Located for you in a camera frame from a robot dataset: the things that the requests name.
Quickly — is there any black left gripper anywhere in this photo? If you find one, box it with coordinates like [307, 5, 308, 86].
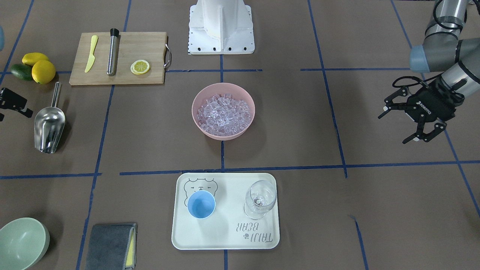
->
[378, 77, 465, 144]

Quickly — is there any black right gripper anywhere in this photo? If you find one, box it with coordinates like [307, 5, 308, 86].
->
[0, 87, 33, 122]

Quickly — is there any steel ice scoop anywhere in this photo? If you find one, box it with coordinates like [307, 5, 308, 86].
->
[34, 82, 66, 154]

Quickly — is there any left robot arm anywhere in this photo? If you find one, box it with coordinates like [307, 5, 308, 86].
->
[380, 0, 480, 144]

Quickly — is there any pink ice bowl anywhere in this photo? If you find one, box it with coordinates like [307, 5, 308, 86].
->
[191, 82, 256, 141]

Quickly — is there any pile of ice cubes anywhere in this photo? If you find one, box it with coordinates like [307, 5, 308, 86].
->
[193, 93, 254, 137]

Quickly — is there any light blue plastic cup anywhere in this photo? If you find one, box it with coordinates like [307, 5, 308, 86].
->
[187, 190, 216, 219]

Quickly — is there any green lime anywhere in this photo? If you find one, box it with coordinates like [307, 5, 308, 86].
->
[10, 64, 34, 81]

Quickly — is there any yellow lemon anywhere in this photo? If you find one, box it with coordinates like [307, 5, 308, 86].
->
[22, 52, 50, 67]
[31, 60, 56, 84]

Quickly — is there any steel muddler rod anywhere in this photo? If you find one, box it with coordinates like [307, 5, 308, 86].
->
[106, 28, 120, 77]

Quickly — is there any yellow plastic knife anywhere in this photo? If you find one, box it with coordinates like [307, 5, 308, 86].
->
[84, 35, 98, 73]

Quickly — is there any green ceramic bowl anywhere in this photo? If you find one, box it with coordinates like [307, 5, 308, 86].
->
[0, 217, 50, 270]

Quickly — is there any wooden cutting board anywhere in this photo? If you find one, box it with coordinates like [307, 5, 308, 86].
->
[70, 32, 167, 86]

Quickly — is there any lemon slice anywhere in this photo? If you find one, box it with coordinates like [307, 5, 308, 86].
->
[130, 60, 150, 75]

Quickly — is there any clear wine glass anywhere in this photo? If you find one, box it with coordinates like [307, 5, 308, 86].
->
[244, 180, 277, 219]

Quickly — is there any cream bear tray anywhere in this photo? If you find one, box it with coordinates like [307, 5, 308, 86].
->
[171, 173, 281, 250]

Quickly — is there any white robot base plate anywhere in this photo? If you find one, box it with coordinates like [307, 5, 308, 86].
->
[187, 0, 255, 55]

